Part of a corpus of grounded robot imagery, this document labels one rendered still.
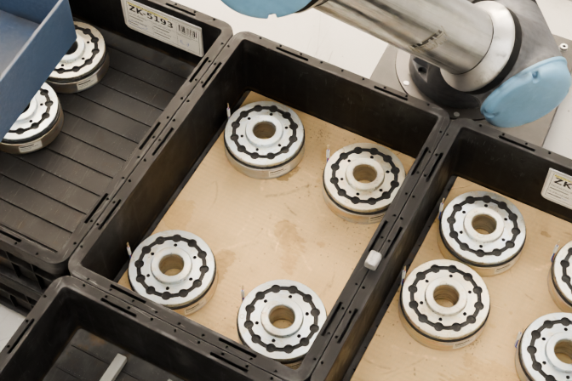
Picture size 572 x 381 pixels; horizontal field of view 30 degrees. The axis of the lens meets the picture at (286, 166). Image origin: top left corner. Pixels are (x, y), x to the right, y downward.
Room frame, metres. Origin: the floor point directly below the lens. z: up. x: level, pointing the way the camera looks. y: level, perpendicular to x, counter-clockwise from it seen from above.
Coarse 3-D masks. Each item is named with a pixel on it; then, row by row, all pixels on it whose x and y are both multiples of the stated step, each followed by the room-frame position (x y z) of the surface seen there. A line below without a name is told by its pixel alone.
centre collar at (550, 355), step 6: (552, 336) 0.51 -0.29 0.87; (558, 336) 0.51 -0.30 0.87; (564, 336) 0.51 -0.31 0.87; (570, 336) 0.51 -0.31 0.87; (546, 342) 0.51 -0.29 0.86; (552, 342) 0.50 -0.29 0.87; (558, 342) 0.50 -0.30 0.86; (570, 342) 0.50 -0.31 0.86; (546, 348) 0.50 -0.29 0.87; (552, 348) 0.50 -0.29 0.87; (546, 354) 0.49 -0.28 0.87; (552, 354) 0.49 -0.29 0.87; (552, 360) 0.48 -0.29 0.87; (558, 360) 0.48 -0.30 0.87; (552, 366) 0.48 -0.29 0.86; (558, 366) 0.47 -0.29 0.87; (564, 366) 0.47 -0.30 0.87; (570, 366) 0.47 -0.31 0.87; (564, 372) 0.47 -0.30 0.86; (570, 372) 0.47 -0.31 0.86
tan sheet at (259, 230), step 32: (256, 96) 0.89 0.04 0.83; (320, 128) 0.83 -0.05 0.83; (224, 160) 0.78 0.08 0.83; (320, 160) 0.78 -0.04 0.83; (192, 192) 0.73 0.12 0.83; (224, 192) 0.73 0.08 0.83; (256, 192) 0.73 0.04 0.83; (288, 192) 0.73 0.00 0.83; (320, 192) 0.73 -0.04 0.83; (160, 224) 0.69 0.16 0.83; (192, 224) 0.69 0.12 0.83; (224, 224) 0.69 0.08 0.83; (256, 224) 0.69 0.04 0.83; (288, 224) 0.68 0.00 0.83; (320, 224) 0.68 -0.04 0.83; (352, 224) 0.68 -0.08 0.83; (224, 256) 0.64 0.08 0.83; (256, 256) 0.64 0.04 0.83; (288, 256) 0.64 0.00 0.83; (320, 256) 0.64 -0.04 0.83; (352, 256) 0.64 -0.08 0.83; (224, 288) 0.60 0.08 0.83; (320, 288) 0.59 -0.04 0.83; (192, 320) 0.56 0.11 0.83; (224, 320) 0.56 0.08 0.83
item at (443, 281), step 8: (440, 280) 0.58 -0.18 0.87; (448, 280) 0.58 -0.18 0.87; (432, 288) 0.57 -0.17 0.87; (456, 288) 0.57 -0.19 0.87; (464, 288) 0.57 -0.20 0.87; (424, 296) 0.57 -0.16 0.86; (432, 296) 0.56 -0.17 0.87; (464, 296) 0.56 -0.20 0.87; (432, 304) 0.55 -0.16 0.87; (456, 304) 0.55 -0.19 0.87; (464, 304) 0.55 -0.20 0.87; (440, 312) 0.54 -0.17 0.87; (448, 312) 0.54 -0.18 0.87; (456, 312) 0.54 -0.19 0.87
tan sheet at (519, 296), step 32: (544, 224) 0.68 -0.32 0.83; (416, 256) 0.64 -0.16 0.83; (544, 256) 0.63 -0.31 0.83; (512, 288) 0.59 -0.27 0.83; (544, 288) 0.59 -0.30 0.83; (384, 320) 0.55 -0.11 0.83; (512, 320) 0.55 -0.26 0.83; (384, 352) 0.51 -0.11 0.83; (416, 352) 0.51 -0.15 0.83; (448, 352) 0.51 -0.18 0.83; (480, 352) 0.51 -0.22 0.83; (512, 352) 0.51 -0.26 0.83
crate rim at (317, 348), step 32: (224, 64) 0.86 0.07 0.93; (320, 64) 0.86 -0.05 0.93; (192, 96) 0.81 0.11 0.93; (384, 96) 0.81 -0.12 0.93; (416, 160) 0.71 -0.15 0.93; (128, 192) 0.67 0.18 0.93; (96, 224) 0.63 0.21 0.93; (128, 288) 0.55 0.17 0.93; (352, 288) 0.54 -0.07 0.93; (256, 352) 0.47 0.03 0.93; (320, 352) 0.47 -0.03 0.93
